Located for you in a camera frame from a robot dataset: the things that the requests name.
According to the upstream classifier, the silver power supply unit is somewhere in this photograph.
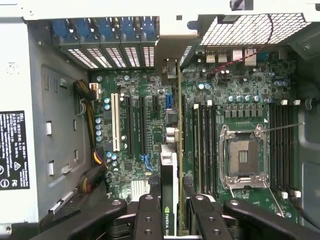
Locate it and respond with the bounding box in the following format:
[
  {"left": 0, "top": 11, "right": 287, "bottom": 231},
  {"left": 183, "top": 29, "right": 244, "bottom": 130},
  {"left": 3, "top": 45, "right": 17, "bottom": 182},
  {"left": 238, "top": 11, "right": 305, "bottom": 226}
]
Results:
[{"left": 0, "top": 17, "right": 92, "bottom": 226}]

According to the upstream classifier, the long black expansion slot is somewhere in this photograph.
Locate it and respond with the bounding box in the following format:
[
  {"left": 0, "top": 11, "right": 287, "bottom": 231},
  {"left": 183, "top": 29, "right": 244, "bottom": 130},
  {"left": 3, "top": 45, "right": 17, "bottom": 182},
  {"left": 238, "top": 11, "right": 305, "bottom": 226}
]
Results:
[
  {"left": 181, "top": 94, "right": 188, "bottom": 153},
  {"left": 125, "top": 96, "right": 134, "bottom": 156},
  {"left": 139, "top": 96, "right": 148, "bottom": 156}
]

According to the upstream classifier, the blue slot retention clip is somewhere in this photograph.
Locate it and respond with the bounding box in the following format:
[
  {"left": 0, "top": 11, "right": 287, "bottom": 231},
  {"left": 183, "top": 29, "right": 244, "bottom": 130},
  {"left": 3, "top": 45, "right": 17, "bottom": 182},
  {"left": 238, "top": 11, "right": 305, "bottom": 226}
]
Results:
[
  {"left": 141, "top": 17, "right": 160, "bottom": 42},
  {"left": 52, "top": 19, "right": 73, "bottom": 45},
  {"left": 76, "top": 19, "right": 94, "bottom": 44},
  {"left": 98, "top": 18, "right": 115, "bottom": 43},
  {"left": 119, "top": 17, "right": 137, "bottom": 42}
]

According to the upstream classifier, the green motherboard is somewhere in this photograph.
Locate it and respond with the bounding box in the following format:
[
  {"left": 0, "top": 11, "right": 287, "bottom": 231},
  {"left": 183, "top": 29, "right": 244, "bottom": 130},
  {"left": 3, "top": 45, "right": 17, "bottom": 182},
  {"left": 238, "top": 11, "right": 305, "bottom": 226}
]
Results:
[{"left": 88, "top": 48, "right": 301, "bottom": 226}]

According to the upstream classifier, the black RAM slot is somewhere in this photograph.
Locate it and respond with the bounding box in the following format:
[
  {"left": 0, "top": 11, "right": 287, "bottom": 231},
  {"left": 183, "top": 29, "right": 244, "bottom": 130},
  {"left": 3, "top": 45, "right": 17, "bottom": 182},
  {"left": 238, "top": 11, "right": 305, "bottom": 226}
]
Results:
[
  {"left": 276, "top": 103, "right": 285, "bottom": 198},
  {"left": 191, "top": 102, "right": 203, "bottom": 198},
  {"left": 201, "top": 103, "right": 208, "bottom": 198},
  {"left": 269, "top": 103, "right": 278, "bottom": 191},
  {"left": 282, "top": 99, "right": 292, "bottom": 200},
  {"left": 288, "top": 99, "right": 302, "bottom": 200},
  {"left": 212, "top": 103, "right": 220, "bottom": 200},
  {"left": 207, "top": 99, "right": 214, "bottom": 198}
]

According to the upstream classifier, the white expansion slot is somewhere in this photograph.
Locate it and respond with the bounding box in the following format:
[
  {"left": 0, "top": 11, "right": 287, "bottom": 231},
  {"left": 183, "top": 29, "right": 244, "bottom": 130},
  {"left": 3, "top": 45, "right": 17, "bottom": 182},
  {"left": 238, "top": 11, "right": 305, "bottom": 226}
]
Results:
[{"left": 111, "top": 92, "right": 120, "bottom": 153}]

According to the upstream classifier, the silver chipset heatsink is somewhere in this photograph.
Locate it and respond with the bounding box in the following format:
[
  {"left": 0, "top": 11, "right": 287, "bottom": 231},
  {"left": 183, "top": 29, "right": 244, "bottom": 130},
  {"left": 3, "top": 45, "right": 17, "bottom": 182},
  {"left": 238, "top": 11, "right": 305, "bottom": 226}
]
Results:
[{"left": 129, "top": 178, "right": 151, "bottom": 201}]

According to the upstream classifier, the thin metal locking lever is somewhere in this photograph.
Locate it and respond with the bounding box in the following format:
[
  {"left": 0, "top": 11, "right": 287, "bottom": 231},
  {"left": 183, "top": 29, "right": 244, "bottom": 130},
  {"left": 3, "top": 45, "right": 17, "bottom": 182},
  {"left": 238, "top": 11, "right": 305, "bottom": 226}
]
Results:
[
  {"left": 258, "top": 121, "right": 305, "bottom": 132},
  {"left": 263, "top": 181, "right": 286, "bottom": 219}
]

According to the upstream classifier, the black yellow power wire bundle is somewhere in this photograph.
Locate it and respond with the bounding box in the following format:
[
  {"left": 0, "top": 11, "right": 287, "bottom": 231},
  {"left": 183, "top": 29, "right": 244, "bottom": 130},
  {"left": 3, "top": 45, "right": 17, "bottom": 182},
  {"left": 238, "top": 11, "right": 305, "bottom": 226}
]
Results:
[{"left": 72, "top": 78, "right": 109, "bottom": 196}]

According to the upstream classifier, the black silver PC case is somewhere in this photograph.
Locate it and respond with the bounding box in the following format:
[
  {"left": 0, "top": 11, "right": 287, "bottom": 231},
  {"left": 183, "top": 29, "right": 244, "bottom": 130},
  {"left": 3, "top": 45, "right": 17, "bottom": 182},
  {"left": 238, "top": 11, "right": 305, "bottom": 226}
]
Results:
[{"left": 0, "top": 0, "right": 320, "bottom": 240}]

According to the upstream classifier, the CPU socket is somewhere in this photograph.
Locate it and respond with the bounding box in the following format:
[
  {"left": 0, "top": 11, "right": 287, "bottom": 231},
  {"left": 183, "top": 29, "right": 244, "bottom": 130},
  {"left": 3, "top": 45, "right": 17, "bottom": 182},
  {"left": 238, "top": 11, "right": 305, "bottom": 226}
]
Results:
[{"left": 219, "top": 123, "right": 270, "bottom": 188}]

